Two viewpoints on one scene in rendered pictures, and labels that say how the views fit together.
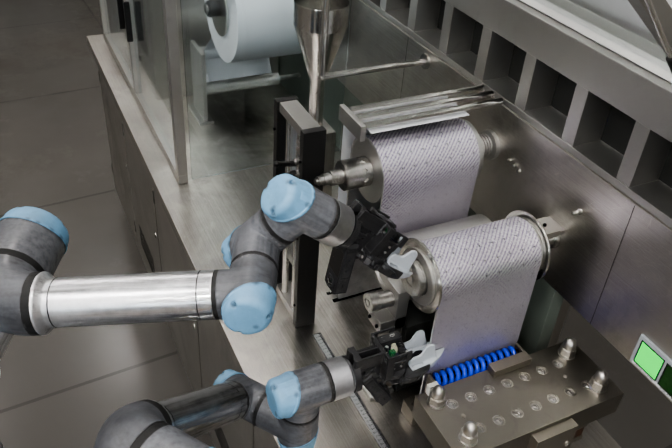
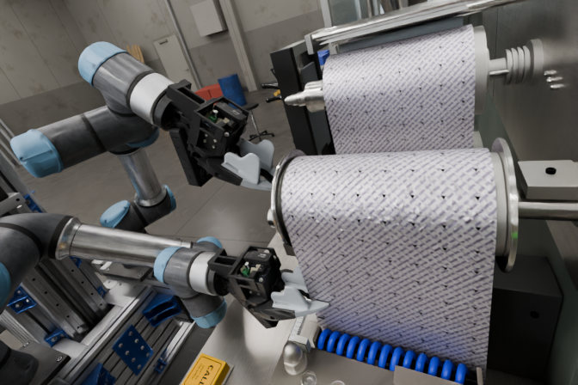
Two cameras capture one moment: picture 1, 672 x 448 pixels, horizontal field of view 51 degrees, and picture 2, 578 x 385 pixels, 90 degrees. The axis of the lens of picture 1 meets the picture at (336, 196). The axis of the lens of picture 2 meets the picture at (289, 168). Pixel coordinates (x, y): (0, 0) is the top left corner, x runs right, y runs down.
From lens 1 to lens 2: 1.17 m
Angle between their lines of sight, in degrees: 52
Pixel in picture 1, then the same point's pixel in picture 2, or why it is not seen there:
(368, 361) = (220, 268)
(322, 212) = (112, 77)
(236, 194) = not seen: hidden behind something
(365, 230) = (187, 114)
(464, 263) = (322, 189)
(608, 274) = not seen: outside the picture
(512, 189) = (550, 124)
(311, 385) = (175, 265)
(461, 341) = (358, 308)
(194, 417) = (101, 245)
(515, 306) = (454, 302)
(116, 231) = not seen: hidden behind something
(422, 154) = (377, 64)
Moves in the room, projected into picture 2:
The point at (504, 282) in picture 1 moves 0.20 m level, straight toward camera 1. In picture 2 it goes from (405, 246) to (239, 328)
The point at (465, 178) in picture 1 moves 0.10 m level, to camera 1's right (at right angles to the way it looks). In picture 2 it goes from (451, 101) to (531, 104)
